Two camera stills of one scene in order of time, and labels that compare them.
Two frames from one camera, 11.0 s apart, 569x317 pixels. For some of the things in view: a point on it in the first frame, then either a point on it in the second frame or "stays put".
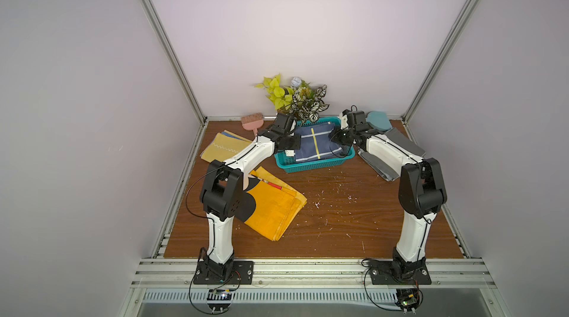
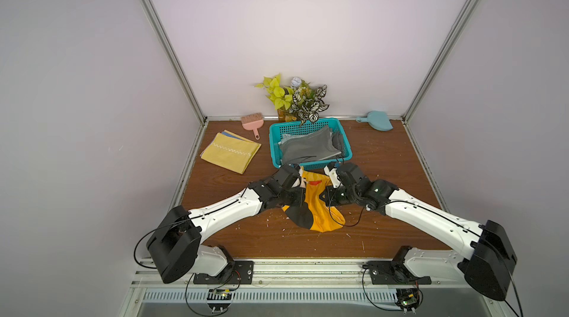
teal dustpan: x=379 y=120 stays put
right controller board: x=408 y=299 stays put
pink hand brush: x=253 y=122 stays put
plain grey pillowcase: x=400 y=138 → x=319 y=143
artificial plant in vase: x=302 y=99 stays put
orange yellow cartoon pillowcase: x=270 y=205 → x=324 y=217
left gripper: x=295 y=144 → x=299 y=199
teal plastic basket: x=290 y=164 stays put
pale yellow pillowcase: x=223 y=147 stays put
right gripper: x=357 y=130 → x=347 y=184
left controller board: x=218 y=300 stays put
